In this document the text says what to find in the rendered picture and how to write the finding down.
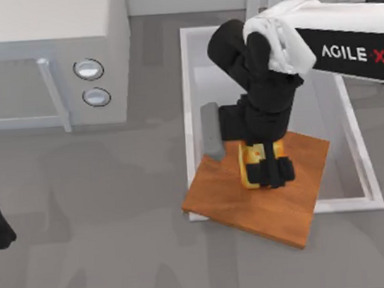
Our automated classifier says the yellow block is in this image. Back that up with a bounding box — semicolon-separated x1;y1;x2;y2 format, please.
237;137;288;192

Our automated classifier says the wooden board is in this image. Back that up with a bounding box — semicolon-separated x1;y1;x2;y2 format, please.
176;128;337;257

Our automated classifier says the white sink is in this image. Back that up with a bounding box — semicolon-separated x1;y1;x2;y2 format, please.
177;15;384;223

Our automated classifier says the round microwave knob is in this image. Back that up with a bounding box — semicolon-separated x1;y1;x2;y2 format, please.
72;57;106;83
80;85;113;109

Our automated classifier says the pale microwave oven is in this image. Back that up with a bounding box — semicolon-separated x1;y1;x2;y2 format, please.
0;0;137;137

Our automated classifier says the microwave glass door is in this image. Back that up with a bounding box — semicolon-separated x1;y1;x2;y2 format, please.
0;56;72;137

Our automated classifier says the grey microwave door handle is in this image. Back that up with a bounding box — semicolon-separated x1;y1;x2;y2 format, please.
36;56;72;134

